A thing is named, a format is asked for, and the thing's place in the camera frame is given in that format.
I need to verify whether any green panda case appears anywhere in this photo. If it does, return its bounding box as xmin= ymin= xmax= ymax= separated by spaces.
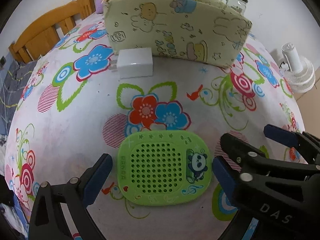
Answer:
xmin=116 ymin=130 xmax=213 ymax=206

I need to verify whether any white power adapter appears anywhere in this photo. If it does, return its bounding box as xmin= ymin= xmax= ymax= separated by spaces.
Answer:
xmin=110 ymin=48 xmax=153 ymax=79

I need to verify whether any beige wooden door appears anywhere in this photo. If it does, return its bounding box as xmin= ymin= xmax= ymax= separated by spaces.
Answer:
xmin=297 ymin=68 xmax=320 ymax=137

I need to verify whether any white floor fan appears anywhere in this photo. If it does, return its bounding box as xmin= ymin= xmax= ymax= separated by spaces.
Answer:
xmin=278 ymin=43 xmax=316 ymax=94

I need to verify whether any floral tablecloth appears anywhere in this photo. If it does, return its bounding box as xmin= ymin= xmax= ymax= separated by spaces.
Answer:
xmin=3 ymin=14 xmax=304 ymax=228

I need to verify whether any grey plaid bedding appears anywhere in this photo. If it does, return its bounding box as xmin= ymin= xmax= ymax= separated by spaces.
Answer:
xmin=1 ymin=60 xmax=37 ymax=137

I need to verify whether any patterned fabric storage box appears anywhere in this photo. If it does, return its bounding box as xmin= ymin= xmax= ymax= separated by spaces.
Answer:
xmin=104 ymin=0 xmax=252 ymax=68

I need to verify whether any wooden bed headboard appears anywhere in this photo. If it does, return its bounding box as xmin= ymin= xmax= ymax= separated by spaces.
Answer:
xmin=9 ymin=0 xmax=95 ymax=63

